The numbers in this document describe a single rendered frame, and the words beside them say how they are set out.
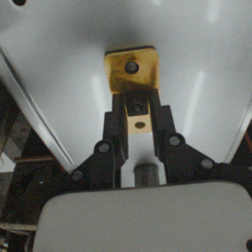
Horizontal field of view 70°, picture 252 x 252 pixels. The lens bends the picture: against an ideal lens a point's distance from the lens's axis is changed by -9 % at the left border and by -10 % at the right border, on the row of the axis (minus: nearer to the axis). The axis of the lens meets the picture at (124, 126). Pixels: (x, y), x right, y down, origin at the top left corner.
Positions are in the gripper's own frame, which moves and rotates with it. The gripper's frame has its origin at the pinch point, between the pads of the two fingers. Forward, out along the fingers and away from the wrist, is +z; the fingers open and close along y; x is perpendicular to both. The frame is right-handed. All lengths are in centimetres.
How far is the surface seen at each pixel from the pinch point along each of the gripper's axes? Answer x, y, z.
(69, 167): -9.9, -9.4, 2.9
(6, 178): -70, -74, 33
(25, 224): -15.1, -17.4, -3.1
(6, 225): -15.4, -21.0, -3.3
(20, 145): -43, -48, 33
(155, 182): -11.5, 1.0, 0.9
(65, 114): -1.3, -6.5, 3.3
